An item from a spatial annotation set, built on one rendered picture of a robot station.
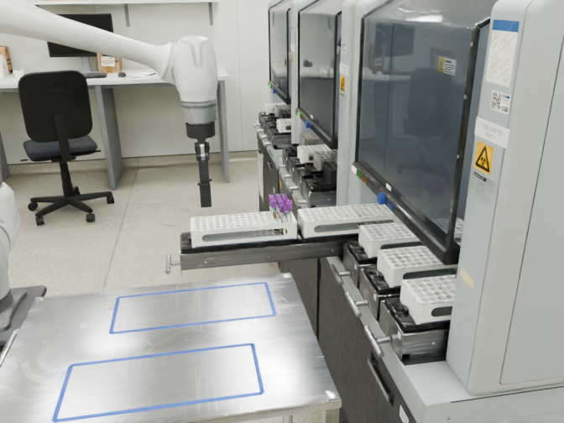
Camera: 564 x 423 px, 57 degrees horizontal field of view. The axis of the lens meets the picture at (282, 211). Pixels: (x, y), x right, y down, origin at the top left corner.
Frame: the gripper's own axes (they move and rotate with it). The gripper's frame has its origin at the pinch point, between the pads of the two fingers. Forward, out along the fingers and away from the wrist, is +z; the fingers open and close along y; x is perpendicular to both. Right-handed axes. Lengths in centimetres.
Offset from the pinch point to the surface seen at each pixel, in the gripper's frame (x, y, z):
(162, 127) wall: 31, 350, 58
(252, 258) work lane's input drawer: -11.6, -6.7, 17.7
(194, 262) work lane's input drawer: 4.4, -6.7, 17.1
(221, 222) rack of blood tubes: -3.8, -0.7, 8.5
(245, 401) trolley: -3, -67, 13
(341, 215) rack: -38.6, -1.4, 8.8
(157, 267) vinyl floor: 30, 142, 95
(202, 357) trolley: 3, -54, 13
